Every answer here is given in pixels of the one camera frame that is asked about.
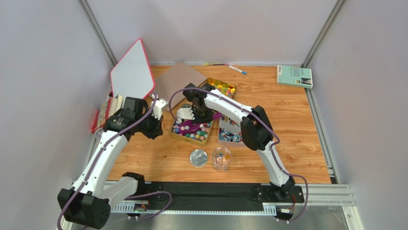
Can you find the stack of books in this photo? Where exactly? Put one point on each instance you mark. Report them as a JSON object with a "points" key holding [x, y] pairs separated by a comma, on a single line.
{"points": [[111, 106]]}

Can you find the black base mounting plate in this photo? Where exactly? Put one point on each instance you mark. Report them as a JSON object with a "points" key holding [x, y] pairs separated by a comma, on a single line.
{"points": [[189, 196]]}

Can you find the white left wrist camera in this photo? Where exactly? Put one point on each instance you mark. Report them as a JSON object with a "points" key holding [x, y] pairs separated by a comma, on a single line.
{"points": [[158, 107]]}

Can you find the gold tin of gummy candies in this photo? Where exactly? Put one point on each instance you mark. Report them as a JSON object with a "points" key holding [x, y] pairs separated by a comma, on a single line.
{"points": [[225, 88]]}

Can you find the white blue marker pen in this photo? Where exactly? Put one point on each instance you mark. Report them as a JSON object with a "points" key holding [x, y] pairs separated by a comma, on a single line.
{"points": [[238, 70]]}

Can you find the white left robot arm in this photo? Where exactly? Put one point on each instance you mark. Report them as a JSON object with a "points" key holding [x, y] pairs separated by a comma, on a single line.
{"points": [[87, 202]]}

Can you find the yellow pink pen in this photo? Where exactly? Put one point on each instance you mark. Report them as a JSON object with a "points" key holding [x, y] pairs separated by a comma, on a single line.
{"points": [[217, 64]]}

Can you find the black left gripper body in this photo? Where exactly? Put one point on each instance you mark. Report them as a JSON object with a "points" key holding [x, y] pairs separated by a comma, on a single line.
{"points": [[151, 125]]}

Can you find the clear plastic jar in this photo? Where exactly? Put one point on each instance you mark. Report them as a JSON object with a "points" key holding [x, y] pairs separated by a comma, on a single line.
{"points": [[221, 159]]}

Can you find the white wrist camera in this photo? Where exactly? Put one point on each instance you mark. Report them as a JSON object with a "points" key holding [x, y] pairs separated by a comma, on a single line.
{"points": [[185, 113], [158, 107]]}

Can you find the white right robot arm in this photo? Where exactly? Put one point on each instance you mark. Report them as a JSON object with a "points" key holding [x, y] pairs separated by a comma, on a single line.
{"points": [[256, 131]]}

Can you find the gold tin of star candies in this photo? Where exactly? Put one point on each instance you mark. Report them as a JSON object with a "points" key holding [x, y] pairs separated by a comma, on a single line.
{"points": [[199, 138]]}

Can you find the silver jar lid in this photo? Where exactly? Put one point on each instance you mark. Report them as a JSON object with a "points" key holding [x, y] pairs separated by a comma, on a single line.
{"points": [[198, 158]]}

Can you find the small clear cup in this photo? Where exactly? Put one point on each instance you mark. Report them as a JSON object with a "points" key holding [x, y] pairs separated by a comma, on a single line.
{"points": [[98, 133]]}

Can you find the pink tin of lollipops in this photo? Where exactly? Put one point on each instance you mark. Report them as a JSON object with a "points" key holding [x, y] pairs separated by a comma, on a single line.
{"points": [[229, 133]]}

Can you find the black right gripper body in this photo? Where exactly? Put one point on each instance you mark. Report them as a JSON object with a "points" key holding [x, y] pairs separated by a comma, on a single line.
{"points": [[201, 115]]}

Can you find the white board with red rim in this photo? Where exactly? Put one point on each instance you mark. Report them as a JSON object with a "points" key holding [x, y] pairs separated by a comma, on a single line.
{"points": [[132, 75]]}

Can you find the teal book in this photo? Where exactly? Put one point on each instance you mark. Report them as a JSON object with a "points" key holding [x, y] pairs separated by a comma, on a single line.
{"points": [[294, 76]]}

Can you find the purple plastic scoop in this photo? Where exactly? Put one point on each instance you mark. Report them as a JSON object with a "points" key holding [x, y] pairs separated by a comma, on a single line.
{"points": [[188, 126]]}

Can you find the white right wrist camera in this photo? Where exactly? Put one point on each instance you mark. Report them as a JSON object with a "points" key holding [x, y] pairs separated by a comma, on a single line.
{"points": [[185, 113]]}

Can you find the brown cardboard sheet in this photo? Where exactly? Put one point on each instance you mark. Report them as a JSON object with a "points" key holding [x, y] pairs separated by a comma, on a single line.
{"points": [[169, 79]]}

